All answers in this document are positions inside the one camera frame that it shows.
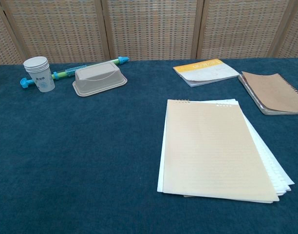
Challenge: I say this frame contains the yellow cover lined notepad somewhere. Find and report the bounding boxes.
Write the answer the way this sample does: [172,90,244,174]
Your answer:
[156,98,295,203]

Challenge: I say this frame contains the brown spiral notebook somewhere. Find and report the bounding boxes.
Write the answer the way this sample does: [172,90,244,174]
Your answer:
[238,71,298,116]

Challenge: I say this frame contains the blue green water squirter toy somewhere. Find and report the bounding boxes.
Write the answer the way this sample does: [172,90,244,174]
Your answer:
[19,56,130,89]

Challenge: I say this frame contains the beige lidded food box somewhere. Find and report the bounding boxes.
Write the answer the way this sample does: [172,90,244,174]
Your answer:
[72,61,128,98]

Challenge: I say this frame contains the orange and white booklet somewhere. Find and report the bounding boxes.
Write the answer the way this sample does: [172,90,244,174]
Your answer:
[172,58,240,88]

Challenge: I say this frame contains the dark blue tablecloth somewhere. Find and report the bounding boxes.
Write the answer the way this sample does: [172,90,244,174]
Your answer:
[0,58,298,234]

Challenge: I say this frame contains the woven wooden folding screen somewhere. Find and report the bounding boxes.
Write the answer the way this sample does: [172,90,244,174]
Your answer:
[0,0,298,66]

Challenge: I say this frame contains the stack of white paper cups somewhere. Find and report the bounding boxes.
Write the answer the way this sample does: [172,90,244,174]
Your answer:
[23,56,55,93]

